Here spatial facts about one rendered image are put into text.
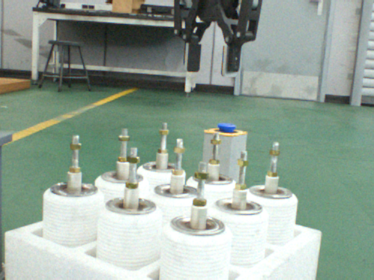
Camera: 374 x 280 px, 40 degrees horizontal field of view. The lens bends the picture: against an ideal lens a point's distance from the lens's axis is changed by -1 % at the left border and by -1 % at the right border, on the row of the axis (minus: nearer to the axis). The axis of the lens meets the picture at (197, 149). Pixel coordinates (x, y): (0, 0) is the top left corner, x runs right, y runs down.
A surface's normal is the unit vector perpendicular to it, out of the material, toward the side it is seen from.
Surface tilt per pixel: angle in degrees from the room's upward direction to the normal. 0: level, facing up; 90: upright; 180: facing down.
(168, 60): 90
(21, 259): 90
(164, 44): 90
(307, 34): 90
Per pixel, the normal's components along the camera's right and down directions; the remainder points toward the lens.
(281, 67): -0.07, 0.19
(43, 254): -0.54, 0.12
